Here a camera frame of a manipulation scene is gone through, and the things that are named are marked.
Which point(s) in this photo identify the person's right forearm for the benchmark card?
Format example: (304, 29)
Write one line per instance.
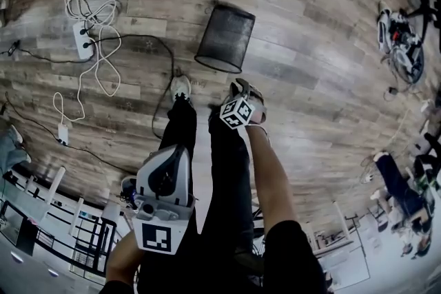
(272, 182)

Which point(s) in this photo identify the person's left forearm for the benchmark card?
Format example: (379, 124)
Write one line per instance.
(120, 258)

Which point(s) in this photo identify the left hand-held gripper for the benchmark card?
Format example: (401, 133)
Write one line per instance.
(156, 234)

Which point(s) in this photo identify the black mesh waste bin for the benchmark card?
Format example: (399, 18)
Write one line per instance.
(225, 38)

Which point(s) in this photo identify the small white charger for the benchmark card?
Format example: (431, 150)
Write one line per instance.
(427, 106)

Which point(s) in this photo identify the small black adapter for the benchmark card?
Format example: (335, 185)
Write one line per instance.
(392, 91)

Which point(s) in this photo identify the black metal rack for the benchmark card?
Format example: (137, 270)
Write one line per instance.
(86, 244)

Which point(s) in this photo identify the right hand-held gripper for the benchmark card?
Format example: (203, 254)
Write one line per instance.
(237, 113)

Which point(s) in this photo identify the white power adapter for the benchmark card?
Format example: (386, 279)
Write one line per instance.
(63, 134)

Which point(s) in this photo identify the round gear case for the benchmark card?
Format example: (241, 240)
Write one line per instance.
(129, 187)

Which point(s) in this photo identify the person's black clothing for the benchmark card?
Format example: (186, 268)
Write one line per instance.
(224, 182)

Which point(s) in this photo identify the person's left shoe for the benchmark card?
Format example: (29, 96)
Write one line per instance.
(181, 86)

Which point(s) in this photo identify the white power strip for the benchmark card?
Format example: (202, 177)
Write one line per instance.
(82, 41)

